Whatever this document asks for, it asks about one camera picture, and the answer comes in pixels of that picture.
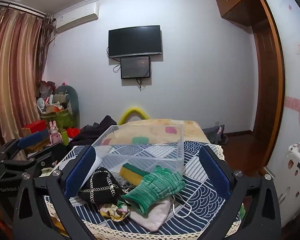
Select green cardboard box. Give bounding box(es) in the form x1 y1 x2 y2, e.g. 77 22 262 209
41 109 74 131

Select white air conditioner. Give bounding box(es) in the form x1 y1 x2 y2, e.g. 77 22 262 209
55 2 100 34

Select pink bunny toy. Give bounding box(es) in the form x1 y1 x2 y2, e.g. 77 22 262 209
49 121 63 144

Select yellow curved cushion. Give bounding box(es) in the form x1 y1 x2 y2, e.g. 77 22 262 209
118 106 150 125

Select small black monitor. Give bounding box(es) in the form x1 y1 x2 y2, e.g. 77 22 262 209
120 56 151 80

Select red plastic item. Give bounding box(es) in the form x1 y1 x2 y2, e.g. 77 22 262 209
66 127 80 139

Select white small fridge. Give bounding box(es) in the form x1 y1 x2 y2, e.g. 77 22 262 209
276 142 300 228

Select clear plastic box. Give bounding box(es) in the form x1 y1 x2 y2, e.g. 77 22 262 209
91 124 185 177

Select pile of household clutter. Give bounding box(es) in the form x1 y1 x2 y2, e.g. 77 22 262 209
37 80 73 115

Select black clothing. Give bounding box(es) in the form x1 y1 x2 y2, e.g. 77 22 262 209
70 115 120 147

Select grey cushion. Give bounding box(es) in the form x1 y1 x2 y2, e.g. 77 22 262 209
55 85 79 120

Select beige printed blanket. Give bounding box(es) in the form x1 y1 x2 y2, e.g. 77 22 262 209
102 119 210 147

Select wooden wardrobe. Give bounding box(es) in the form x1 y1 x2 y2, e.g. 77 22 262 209
215 0 286 178

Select dark grey cloth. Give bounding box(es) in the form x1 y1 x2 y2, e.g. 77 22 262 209
202 121 228 146

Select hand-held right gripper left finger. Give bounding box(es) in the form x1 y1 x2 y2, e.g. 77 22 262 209
12 144 103 240

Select green knit glove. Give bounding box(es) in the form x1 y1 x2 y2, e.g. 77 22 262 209
121 165 186 215

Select white sliding wardrobe door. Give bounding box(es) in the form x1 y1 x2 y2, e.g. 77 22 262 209
262 0 300 230

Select pink face mask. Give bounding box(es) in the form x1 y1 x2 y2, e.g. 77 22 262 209
129 196 192 232

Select red box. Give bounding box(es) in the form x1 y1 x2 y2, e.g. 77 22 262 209
24 120 47 134

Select black wall television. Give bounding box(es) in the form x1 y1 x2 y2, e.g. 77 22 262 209
108 25 163 58

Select curtain rail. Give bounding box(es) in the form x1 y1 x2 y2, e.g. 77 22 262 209
0 1 47 18

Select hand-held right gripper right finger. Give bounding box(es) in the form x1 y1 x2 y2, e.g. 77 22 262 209
198 144 282 240

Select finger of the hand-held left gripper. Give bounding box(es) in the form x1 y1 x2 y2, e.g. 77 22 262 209
0 145 68 178
0 131 50 161

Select floral scrunchie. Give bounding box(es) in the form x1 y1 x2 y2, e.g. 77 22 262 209
99 200 132 222

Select striped brown curtain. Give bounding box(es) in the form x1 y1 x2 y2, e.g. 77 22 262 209
0 5 56 153

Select black monitor cables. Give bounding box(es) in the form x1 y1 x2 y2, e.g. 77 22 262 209
136 77 148 92

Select blue patterned tablecloth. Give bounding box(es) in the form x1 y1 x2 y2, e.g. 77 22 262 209
44 140 243 240

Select black chain pouch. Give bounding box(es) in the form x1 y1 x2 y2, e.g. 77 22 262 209
77 167 127 205

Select yellow green sponge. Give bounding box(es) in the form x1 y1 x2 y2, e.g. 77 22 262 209
119 162 150 184

